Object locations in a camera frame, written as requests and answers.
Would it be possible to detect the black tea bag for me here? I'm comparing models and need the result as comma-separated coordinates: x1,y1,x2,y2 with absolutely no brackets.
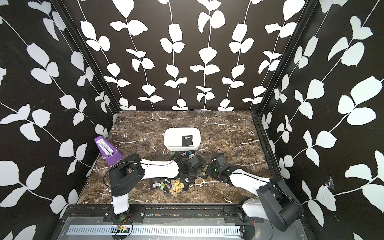
149,179,162,190
182,135,193,147

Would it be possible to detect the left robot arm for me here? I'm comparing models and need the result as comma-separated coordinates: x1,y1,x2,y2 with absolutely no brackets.
108,152,205,215

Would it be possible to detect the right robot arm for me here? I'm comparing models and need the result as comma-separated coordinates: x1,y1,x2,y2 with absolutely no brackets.
207,154,304,232

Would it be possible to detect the yellow patterned tea bag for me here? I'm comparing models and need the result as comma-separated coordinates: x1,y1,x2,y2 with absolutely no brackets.
169,180,185,197

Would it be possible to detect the white storage box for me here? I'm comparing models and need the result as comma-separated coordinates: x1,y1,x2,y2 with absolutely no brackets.
164,128,201,151

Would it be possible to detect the green tea bag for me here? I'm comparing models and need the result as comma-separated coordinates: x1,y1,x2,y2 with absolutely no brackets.
159,182,169,192

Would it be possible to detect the white perforated strip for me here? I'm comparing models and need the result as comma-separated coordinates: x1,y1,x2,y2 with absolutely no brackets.
65,225,243,237

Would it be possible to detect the purple metronome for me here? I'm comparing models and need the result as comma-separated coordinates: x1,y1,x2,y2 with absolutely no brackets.
94,136,123,166

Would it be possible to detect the small circuit board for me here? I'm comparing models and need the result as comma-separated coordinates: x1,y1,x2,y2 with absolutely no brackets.
111,225,133,236

